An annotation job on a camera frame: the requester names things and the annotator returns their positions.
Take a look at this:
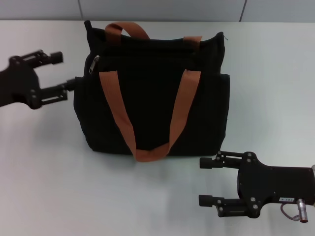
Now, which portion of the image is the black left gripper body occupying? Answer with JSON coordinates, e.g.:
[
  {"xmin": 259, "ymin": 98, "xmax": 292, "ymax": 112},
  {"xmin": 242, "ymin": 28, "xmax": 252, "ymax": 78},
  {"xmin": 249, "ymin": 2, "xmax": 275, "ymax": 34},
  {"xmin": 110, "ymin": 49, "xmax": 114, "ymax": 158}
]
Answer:
[{"xmin": 0, "ymin": 56, "xmax": 41, "ymax": 110}]

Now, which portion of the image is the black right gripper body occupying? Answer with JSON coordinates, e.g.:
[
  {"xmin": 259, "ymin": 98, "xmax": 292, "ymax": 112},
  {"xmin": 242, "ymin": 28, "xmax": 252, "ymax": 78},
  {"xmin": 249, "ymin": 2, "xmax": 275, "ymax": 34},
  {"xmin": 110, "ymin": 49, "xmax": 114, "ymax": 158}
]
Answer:
[{"xmin": 236, "ymin": 151, "xmax": 315, "ymax": 219}]

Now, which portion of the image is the silver zipper pull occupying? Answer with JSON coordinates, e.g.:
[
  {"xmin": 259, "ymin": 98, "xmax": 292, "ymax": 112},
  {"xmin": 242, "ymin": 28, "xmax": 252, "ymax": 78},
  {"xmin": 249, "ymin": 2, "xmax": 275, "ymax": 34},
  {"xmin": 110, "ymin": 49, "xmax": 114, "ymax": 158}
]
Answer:
[{"xmin": 88, "ymin": 55, "xmax": 100, "ymax": 74}]

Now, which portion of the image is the black bag with brown handles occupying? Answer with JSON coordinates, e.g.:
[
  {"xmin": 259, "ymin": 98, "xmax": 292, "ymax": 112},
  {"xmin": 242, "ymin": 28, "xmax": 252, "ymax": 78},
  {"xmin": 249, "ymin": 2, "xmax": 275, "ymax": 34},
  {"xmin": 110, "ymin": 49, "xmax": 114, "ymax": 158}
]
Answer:
[{"xmin": 73, "ymin": 20, "xmax": 231, "ymax": 163}]

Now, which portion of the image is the gripper cable with silver connector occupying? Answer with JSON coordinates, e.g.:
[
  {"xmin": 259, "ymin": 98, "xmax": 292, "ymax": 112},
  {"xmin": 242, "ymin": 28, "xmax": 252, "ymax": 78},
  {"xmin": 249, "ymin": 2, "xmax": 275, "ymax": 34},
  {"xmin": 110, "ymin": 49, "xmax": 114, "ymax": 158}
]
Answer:
[{"xmin": 280, "ymin": 197, "xmax": 310, "ymax": 220}]

